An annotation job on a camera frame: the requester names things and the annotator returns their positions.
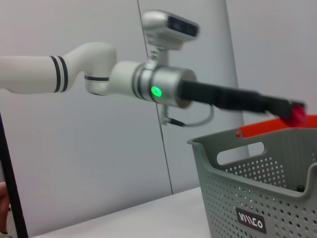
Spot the grey left arm cable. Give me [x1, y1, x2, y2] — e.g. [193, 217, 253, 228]
[160, 105, 215, 127]

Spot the silver camera mount bracket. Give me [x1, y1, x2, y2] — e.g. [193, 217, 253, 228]
[147, 48, 169, 69]

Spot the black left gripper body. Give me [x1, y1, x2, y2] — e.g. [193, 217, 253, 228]
[179, 79, 268, 115]

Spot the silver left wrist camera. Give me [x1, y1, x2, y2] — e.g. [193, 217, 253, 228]
[142, 9, 200, 52]

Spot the grey-green perforated storage bin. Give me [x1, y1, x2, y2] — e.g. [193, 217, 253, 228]
[187, 126, 317, 238]

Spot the person with white shoes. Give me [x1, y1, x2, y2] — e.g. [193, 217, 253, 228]
[0, 182, 12, 236]

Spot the dark red long block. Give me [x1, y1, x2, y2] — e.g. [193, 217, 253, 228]
[288, 104, 310, 127]

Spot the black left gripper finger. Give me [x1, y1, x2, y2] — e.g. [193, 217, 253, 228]
[284, 98, 308, 108]
[262, 93, 296, 122]

